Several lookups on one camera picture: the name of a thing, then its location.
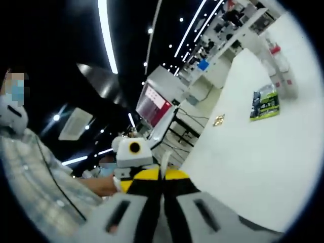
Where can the blue box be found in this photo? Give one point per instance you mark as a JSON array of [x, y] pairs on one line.
[[203, 64]]

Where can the silver ceiling duct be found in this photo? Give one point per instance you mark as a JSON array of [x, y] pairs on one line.
[[103, 83]]

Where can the person's left hand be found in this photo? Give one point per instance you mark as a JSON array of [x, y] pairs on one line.
[[108, 187]]

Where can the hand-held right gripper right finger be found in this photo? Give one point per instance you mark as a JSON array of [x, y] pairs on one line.
[[197, 217]]

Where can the long ceiling strip light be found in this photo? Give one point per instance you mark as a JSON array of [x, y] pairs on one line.
[[106, 38]]

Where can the white skincare tube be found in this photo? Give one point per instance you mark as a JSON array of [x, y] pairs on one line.
[[265, 55]]

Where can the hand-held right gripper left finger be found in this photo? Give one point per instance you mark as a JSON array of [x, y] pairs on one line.
[[121, 217]]

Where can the red and white display screen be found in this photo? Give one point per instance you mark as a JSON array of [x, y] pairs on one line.
[[152, 108]]

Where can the white skincare bottle red collar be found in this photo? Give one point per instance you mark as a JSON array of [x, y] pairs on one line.
[[275, 48]]

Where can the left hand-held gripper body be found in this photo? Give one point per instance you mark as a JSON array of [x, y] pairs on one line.
[[131, 157]]

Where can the ceiling air conditioner unit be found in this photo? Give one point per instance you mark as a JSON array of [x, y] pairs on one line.
[[76, 124]]

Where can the white chest device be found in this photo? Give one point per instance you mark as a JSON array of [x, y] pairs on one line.
[[17, 121]]

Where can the green black skincare sachet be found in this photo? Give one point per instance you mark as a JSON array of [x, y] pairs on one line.
[[265, 106]]

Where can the white office desks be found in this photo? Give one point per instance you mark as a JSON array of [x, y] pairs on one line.
[[210, 78]]

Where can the black frame table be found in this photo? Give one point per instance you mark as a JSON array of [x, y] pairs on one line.
[[162, 129]]

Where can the gold foil skincare sachet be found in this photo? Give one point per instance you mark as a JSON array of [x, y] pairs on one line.
[[219, 120]]

